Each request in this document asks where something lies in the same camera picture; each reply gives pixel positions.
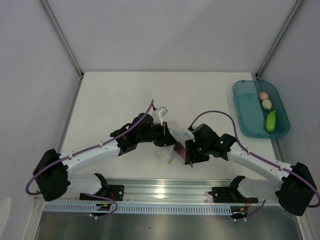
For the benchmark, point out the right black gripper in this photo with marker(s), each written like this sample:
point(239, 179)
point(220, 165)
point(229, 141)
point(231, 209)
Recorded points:
point(191, 155)

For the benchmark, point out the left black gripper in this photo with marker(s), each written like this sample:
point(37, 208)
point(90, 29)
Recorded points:
point(166, 139)

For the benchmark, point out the purple eggplant toy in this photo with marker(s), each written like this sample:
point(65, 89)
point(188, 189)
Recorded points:
point(180, 151)

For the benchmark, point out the clear zip top bag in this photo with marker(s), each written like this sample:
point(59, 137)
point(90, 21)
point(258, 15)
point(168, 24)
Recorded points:
point(166, 154)

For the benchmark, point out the green cucumber toy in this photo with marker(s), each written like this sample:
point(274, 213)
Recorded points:
point(270, 122)

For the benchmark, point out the pink peach toy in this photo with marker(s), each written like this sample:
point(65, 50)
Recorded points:
point(263, 96)

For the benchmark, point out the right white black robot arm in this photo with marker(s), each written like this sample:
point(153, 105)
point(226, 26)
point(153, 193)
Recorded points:
point(292, 186)

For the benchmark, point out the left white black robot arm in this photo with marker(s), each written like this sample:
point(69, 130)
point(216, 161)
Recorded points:
point(57, 173)

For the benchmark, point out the teal plastic bin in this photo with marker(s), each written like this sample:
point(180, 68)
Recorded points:
point(252, 115)

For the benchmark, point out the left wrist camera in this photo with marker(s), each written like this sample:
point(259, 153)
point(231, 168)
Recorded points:
point(158, 115)

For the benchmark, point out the aluminium rail beam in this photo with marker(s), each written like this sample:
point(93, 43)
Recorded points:
point(163, 191)

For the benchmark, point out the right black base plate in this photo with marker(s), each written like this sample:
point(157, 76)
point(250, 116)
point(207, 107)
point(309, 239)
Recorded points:
point(229, 195)

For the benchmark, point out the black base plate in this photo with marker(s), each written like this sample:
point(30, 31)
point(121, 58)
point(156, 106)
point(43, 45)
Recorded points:
point(113, 192)
point(229, 195)

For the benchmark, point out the white slotted cable duct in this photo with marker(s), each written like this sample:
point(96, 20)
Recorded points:
point(132, 208)

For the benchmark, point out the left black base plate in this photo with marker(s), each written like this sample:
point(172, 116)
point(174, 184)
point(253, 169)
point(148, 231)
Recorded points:
point(113, 192)

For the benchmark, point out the right aluminium frame post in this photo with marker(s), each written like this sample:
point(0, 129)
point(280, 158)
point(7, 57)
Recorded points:
point(280, 37)

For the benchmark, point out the aluminium frame post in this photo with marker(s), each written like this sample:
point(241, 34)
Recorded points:
point(280, 37)
point(55, 25)

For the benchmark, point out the left aluminium frame post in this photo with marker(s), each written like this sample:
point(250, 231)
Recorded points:
point(55, 25)

